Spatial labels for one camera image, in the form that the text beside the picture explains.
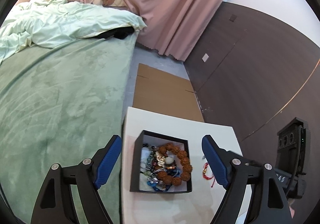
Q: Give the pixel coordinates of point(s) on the black jewelry box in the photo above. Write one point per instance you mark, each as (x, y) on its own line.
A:
(183, 162)

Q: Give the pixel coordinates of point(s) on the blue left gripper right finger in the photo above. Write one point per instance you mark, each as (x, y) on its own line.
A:
(214, 154)

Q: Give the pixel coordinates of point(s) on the green bed blanket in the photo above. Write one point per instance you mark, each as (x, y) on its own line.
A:
(58, 106)

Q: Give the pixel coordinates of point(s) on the flattened brown cardboard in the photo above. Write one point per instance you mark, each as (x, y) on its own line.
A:
(161, 92)

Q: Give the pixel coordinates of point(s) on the white wall socket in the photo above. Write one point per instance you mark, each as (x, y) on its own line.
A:
(205, 57)

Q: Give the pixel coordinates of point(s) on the pale green crumpled duvet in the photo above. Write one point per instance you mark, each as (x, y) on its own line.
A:
(50, 23)

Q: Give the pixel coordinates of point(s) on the pile of mixed jewelry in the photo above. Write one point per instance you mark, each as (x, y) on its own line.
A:
(158, 167)

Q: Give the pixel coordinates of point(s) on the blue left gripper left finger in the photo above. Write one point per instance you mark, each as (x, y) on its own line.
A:
(105, 159)

